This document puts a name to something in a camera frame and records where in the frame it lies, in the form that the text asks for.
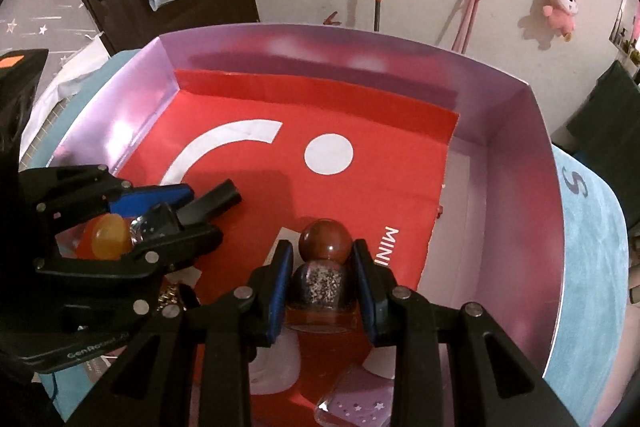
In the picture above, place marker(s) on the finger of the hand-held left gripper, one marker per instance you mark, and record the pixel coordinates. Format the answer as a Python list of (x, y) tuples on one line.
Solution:
[(150, 199), (175, 247)]

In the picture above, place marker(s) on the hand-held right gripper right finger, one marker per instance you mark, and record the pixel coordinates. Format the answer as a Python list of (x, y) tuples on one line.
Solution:
[(365, 287)]

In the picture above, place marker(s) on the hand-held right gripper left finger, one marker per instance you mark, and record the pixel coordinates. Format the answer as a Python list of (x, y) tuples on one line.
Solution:
[(280, 287)]

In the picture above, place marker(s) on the clear glass cup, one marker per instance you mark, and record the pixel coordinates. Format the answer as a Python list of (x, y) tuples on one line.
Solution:
[(150, 227)]

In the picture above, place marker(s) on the gold studded cylinder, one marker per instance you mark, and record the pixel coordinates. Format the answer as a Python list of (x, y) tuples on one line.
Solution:
[(167, 296)]

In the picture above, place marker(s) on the orange round soap disc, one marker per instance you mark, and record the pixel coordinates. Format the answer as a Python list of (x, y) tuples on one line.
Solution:
[(107, 237)]

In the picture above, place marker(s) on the dark red glitter bottle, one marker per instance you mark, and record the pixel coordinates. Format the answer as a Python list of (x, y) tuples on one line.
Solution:
[(320, 242)]

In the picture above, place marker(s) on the pink round device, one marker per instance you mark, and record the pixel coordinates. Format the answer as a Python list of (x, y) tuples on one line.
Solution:
[(275, 367)]

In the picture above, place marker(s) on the purple square bottle pink cap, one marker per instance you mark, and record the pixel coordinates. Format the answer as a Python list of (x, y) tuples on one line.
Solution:
[(357, 402)]

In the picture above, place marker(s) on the purple cardboard box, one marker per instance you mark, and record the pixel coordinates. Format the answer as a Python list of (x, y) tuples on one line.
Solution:
[(500, 157)]

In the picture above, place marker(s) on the red printed paper liner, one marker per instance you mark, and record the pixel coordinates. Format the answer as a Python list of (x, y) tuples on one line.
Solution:
[(375, 187)]

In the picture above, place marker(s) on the red clip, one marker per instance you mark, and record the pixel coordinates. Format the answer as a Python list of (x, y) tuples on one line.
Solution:
[(332, 19)]

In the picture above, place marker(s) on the pink sticks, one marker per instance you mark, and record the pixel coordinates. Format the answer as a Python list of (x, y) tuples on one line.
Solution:
[(467, 17)]

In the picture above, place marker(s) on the table with dark cloth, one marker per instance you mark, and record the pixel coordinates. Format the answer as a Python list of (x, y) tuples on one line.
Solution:
[(610, 107)]

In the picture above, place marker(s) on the pink plush with bow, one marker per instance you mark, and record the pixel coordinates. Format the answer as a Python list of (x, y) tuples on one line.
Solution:
[(562, 9)]

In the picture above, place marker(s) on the row of cosmetics and figurines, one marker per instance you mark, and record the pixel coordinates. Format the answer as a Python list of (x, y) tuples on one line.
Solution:
[(627, 42)]

